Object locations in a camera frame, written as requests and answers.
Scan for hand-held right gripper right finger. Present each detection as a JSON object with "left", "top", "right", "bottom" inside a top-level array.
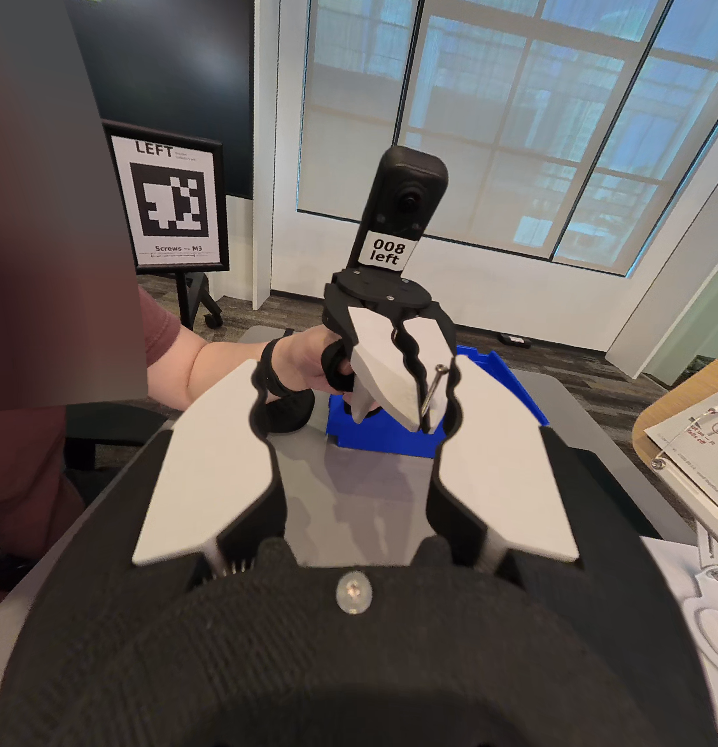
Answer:
[{"left": 427, "top": 355, "right": 581, "bottom": 575}]

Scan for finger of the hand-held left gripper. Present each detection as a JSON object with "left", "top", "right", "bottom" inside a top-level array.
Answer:
[
  {"left": 347, "top": 306, "right": 422, "bottom": 434},
  {"left": 403, "top": 318, "right": 456, "bottom": 435}
]

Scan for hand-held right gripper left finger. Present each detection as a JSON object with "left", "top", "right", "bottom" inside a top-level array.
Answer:
[{"left": 131, "top": 357, "right": 287, "bottom": 575}]

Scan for long steel bolt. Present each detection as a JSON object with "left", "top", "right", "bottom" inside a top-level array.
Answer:
[{"left": 420, "top": 363, "right": 451, "bottom": 434}]

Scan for blue plastic bin with divider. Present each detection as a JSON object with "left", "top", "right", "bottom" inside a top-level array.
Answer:
[{"left": 326, "top": 344, "right": 550, "bottom": 460}]

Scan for person's left forearm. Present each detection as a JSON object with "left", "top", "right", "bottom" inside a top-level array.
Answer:
[{"left": 148, "top": 327, "right": 272, "bottom": 412}]

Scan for person's left hand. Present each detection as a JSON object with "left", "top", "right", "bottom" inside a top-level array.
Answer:
[{"left": 275, "top": 324, "right": 360, "bottom": 398}]

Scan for black wrist band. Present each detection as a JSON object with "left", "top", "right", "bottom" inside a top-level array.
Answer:
[{"left": 260, "top": 337, "right": 296, "bottom": 400}]

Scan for white framed window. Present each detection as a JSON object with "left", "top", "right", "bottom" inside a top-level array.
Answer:
[{"left": 298, "top": 0, "right": 718, "bottom": 278}]

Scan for black sign stand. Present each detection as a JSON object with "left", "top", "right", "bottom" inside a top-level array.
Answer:
[{"left": 172, "top": 270, "right": 224, "bottom": 330}]

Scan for papers on wooden table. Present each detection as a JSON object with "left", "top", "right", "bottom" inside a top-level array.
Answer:
[{"left": 632, "top": 350, "right": 718, "bottom": 538}]

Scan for framed marker sign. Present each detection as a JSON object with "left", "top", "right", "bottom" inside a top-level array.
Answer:
[{"left": 102, "top": 119, "right": 230, "bottom": 275}]

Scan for black chair frame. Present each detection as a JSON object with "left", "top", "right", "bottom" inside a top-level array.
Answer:
[{"left": 64, "top": 403, "right": 170, "bottom": 505}]

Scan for black body strap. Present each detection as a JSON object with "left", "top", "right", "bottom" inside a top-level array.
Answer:
[{"left": 0, "top": 525, "right": 36, "bottom": 590}]

